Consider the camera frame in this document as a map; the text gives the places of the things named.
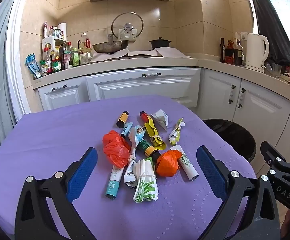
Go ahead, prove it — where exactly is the white blue wrapper string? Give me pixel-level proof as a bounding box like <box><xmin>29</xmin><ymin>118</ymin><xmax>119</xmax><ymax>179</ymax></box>
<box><xmin>123</xmin><ymin>126</ymin><xmax>147</xmax><ymax>188</ymax></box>

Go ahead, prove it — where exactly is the wide white cabinet drawer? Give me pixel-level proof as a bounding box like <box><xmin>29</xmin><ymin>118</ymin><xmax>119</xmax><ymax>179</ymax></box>
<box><xmin>85</xmin><ymin>67</ymin><xmax>201</xmax><ymax>108</ymax></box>

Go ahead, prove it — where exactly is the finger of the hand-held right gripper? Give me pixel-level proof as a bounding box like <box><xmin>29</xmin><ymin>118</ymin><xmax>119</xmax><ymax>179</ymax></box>
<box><xmin>260</xmin><ymin>141</ymin><xmax>290</xmax><ymax>173</ymax></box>

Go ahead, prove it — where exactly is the black cooking pot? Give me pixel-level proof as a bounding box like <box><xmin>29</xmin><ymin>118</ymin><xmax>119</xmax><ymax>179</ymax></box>
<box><xmin>149</xmin><ymin>37</ymin><xmax>172</xmax><ymax>50</ymax></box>

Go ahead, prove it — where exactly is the twisted green white wrapper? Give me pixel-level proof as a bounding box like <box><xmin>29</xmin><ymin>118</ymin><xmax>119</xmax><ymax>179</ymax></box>
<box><xmin>169</xmin><ymin>117</ymin><xmax>185</xmax><ymax>145</ymax></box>

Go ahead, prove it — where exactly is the dark sauce bottle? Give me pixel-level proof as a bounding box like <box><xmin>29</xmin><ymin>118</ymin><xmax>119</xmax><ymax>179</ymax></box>
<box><xmin>234</xmin><ymin>39</ymin><xmax>244</xmax><ymax>67</ymax></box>

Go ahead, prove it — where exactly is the red jar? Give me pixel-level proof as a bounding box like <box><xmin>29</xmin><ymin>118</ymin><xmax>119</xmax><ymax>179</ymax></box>
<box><xmin>224</xmin><ymin>47</ymin><xmax>235</xmax><ymax>64</ymax></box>

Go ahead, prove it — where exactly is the glass pot lid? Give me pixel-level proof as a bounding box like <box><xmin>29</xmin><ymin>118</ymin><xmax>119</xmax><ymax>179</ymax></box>
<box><xmin>111</xmin><ymin>12</ymin><xmax>144</xmax><ymax>40</ymax></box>

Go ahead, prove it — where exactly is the steel wok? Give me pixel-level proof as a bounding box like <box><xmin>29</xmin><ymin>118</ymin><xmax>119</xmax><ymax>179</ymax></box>
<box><xmin>92</xmin><ymin>34</ymin><xmax>129</xmax><ymax>54</ymax></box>

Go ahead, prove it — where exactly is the large orange plastic bag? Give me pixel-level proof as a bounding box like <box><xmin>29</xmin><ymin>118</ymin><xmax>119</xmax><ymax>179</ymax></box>
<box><xmin>103</xmin><ymin>130</ymin><xmax>131</xmax><ymax>168</ymax></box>

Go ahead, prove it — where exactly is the light blue tube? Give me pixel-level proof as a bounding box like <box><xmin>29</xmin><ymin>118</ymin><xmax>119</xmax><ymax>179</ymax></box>
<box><xmin>120</xmin><ymin>122</ymin><xmax>133</xmax><ymax>138</ymax></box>

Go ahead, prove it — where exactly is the white cloth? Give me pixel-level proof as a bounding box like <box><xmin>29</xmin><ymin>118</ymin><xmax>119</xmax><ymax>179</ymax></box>
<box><xmin>155</xmin><ymin>47</ymin><xmax>192</xmax><ymax>58</ymax></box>
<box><xmin>91</xmin><ymin>49</ymin><xmax>135</xmax><ymax>62</ymax></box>

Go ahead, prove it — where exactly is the small yellow black bottle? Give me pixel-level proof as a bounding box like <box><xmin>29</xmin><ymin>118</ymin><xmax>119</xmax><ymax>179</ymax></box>
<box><xmin>116</xmin><ymin>110</ymin><xmax>129</xmax><ymax>128</ymax></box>

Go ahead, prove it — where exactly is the black trash bin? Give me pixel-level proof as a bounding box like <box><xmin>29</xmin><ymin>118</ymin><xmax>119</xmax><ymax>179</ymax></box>
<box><xmin>202</xmin><ymin>119</ymin><xmax>257</xmax><ymax>165</ymax></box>

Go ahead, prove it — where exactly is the dark window curtain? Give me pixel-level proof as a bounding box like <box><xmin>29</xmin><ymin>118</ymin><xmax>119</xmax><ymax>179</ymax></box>
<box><xmin>247</xmin><ymin>0</ymin><xmax>290</xmax><ymax>65</ymax></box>

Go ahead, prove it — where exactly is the clear drinking glass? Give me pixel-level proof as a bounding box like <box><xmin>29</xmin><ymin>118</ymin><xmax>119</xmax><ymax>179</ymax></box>
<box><xmin>272</xmin><ymin>63</ymin><xmax>282</xmax><ymax>77</ymax></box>

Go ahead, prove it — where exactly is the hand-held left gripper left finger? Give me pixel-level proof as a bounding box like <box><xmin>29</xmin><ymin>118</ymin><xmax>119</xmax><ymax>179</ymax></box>
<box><xmin>14</xmin><ymin>147</ymin><xmax>98</xmax><ymax>240</ymax></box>

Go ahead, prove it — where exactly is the white door frame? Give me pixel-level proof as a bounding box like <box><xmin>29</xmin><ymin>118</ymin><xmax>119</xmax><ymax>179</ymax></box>
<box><xmin>6</xmin><ymin>0</ymin><xmax>39</xmax><ymax>115</ymax></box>

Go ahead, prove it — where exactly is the green white wrapper bundle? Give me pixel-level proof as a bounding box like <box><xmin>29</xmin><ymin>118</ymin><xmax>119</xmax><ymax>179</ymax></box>
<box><xmin>133</xmin><ymin>157</ymin><xmax>159</xmax><ymax>203</ymax></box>

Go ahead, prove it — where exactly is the white spice rack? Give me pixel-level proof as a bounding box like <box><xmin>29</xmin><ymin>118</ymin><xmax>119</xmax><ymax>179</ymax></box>
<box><xmin>42</xmin><ymin>37</ymin><xmax>69</xmax><ymax>55</ymax></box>

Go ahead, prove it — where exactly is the white lid holder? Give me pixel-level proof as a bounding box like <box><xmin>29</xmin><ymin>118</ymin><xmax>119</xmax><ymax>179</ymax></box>
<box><xmin>118</xmin><ymin>29</ymin><xmax>137</xmax><ymax>42</ymax></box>

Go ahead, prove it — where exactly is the blue seasoning packet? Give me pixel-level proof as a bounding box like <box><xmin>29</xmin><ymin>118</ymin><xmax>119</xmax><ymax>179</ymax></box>
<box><xmin>25</xmin><ymin>53</ymin><xmax>42</xmax><ymax>79</ymax></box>

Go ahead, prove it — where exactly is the paper towel roll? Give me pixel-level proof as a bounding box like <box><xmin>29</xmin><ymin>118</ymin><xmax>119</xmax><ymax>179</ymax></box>
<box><xmin>58</xmin><ymin>22</ymin><xmax>67</xmax><ymax>40</ymax></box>

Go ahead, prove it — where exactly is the beige kitchen countertop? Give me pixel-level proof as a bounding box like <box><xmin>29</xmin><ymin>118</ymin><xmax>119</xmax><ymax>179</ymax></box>
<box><xmin>32</xmin><ymin>57</ymin><xmax>290</xmax><ymax>98</ymax></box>

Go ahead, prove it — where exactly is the purple tablecloth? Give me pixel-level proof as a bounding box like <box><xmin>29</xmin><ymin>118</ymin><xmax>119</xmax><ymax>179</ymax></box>
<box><xmin>0</xmin><ymin>94</ymin><xmax>257</xmax><ymax>240</ymax></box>

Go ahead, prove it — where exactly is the cluster of condiment bottles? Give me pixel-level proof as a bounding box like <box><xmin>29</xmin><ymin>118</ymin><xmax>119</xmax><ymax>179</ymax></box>
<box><xmin>40</xmin><ymin>21</ymin><xmax>93</xmax><ymax>77</ymax></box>

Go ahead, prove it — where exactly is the narrow white cabinet door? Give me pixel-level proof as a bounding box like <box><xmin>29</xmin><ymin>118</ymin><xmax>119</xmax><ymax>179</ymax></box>
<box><xmin>38</xmin><ymin>77</ymin><xmax>88</xmax><ymax>110</ymax></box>

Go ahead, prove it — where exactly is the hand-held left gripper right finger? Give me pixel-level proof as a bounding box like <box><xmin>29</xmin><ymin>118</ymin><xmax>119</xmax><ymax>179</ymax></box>
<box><xmin>196</xmin><ymin>145</ymin><xmax>282</xmax><ymax>240</ymax></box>

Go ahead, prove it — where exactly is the small orange plastic bag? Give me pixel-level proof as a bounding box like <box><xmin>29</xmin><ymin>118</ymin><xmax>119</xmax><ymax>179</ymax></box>
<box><xmin>156</xmin><ymin>149</ymin><xmax>183</xmax><ymax>177</ymax></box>

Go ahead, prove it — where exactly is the white toothpaste tube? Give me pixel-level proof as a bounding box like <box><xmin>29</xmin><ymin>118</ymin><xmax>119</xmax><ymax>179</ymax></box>
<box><xmin>176</xmin><ymin>144</ymin><xmax>200</xmax><ymax>181</ymax></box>

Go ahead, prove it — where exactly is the white electric kettle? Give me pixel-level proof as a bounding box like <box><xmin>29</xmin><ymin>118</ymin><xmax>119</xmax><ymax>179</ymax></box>
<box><xmin>245</xmin><ymin>33</ymin><xmax>270</xmax><ymax>73</ymax></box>

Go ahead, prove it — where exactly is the yellow wrapper with string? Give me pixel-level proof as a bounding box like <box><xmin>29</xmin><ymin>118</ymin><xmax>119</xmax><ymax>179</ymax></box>
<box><xmin>144</xmin><ymin>116</ymin><xmax>167</xmax><ymax>148</ymax></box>

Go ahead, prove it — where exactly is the dark green bottle yellow label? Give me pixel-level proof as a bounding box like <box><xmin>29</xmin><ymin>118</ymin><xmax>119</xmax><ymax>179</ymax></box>
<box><xmin>136</xmin><ymin>140</ymin><xmax>163</xmax><ymax>167</ymax></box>

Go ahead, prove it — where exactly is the white paper wrapper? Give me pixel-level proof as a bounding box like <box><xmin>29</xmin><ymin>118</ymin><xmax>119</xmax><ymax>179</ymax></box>
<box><xmin>151</xmin><ymin>109</ymin><xmax>169</xmax><ymax>132</ymax></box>

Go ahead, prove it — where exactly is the small red bottle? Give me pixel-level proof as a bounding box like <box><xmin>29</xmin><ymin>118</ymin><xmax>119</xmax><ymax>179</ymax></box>
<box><xmin>139</xmin><ymin>111</ymin><xmax>152</xmax><ymax>124</ymax></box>

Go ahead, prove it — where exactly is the dark olive oil bottle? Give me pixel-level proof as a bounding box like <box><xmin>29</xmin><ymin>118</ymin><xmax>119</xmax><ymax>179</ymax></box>
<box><xmin>219</xmin><ymin>37</ymin><xmax>226</xmax><ymax>63</ymax></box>

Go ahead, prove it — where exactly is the teal white tube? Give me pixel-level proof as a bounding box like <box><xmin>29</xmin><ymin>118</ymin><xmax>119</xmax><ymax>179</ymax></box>
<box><xmin>105</xmin><ymin>165</ymin><xmax>124</xmax><ymax>200</ymax></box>

